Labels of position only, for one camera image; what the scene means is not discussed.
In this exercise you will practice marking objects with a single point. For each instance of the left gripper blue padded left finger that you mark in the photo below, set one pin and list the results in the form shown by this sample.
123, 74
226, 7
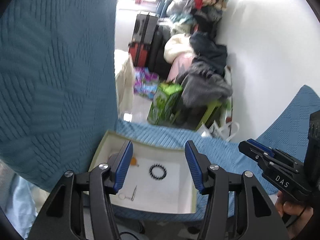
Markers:
62, 216

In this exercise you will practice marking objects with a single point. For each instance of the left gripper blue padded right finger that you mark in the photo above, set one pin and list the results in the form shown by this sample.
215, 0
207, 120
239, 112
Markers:
255, 214

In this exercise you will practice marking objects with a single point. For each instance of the orange gourd ornament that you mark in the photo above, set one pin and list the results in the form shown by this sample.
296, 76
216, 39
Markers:
134, 162

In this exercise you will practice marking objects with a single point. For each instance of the pale green cardboard box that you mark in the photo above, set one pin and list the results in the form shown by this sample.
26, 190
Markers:
163, 180

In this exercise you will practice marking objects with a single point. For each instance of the white tote bag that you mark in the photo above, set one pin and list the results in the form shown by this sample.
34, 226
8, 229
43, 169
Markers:
226, 132

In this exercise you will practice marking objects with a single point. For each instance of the green plastic stool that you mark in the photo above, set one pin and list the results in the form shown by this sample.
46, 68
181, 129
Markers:
194, 117

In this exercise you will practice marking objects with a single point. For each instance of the floral rolled mat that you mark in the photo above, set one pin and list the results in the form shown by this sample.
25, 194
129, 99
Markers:
226, 109

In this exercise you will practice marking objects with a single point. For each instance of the green cardboard carton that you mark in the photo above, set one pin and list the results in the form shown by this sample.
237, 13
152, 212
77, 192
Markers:
163, 103

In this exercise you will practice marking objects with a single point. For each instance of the cream lace covered table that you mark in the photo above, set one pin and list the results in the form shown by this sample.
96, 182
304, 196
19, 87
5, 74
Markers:
125, 79

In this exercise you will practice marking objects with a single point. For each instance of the grey fleece garment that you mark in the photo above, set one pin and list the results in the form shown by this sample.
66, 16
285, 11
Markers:
202, 85

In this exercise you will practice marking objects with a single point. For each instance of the blue textured sofa cover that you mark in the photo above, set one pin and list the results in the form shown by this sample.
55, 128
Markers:
58, 92

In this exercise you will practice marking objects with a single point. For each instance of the dark navy garment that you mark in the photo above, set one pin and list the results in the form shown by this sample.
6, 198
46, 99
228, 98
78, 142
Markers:
208, 52

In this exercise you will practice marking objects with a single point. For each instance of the cream fluffy blanket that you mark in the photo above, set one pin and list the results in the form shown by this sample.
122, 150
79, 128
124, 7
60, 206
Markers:
177, 45

